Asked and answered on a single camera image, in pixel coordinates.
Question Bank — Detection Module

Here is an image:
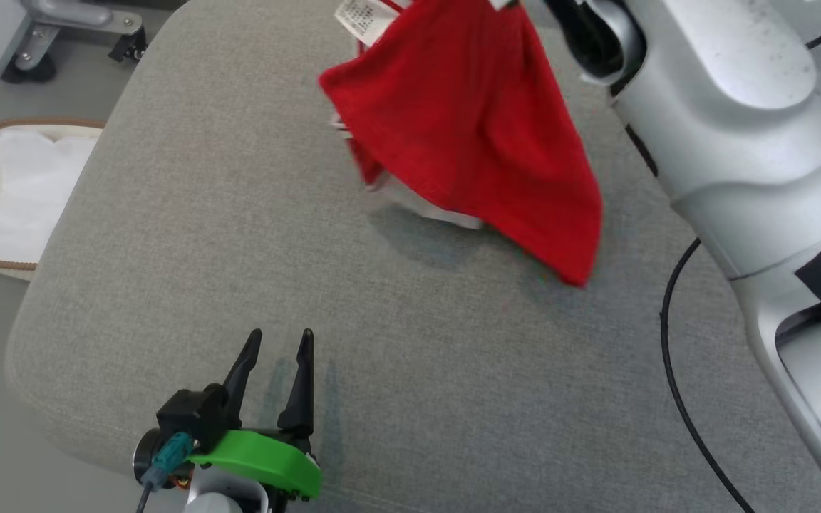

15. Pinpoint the grey metal stand base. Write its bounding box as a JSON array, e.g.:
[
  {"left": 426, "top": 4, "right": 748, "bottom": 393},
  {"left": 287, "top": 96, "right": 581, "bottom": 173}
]
[{"left": 0, "top": 0, "right": 148, "bottom": 83}]

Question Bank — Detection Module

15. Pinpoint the teal left cable connector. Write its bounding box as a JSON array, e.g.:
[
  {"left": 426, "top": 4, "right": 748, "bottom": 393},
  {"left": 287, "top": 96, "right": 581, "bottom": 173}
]
[{"left": 146, "top": 432, "right": 195, "bottom": 489}]

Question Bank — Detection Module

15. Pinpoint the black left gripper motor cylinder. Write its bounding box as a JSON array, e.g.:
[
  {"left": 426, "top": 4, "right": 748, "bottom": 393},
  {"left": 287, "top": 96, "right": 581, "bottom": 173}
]
[{"left": 132, "top": 427, "right": 169, "bottom": 489}]

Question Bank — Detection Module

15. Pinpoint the white cloth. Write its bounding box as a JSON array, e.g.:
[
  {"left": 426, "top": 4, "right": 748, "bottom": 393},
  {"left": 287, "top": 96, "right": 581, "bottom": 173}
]
[{"left": 0, "top": 128, "right": 99, "bottom": 265}]

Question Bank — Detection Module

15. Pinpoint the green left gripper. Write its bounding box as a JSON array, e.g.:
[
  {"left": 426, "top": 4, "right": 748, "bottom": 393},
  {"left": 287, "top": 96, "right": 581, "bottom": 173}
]
[{"left": 189, "top": 328, "right": 323, "bottom": 499}]

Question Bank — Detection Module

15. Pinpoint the red Bulls basketball jersey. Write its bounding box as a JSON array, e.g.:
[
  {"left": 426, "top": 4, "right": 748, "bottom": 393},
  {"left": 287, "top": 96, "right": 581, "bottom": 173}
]
[{"left": 319, "top": 0, "right": 604, "bottom": 289}]

